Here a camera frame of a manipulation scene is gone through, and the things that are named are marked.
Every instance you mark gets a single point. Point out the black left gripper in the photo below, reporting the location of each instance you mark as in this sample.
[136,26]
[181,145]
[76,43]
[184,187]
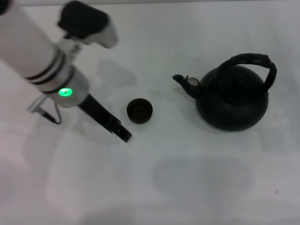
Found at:
[98,112]

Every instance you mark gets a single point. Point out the dark brown teacup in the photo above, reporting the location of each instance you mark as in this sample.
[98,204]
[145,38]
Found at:
[139,113]

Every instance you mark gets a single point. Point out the black round teapot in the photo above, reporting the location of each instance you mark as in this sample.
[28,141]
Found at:
[234,112]

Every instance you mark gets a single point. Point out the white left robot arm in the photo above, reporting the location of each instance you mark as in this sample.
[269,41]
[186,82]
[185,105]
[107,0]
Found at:
[23,42]

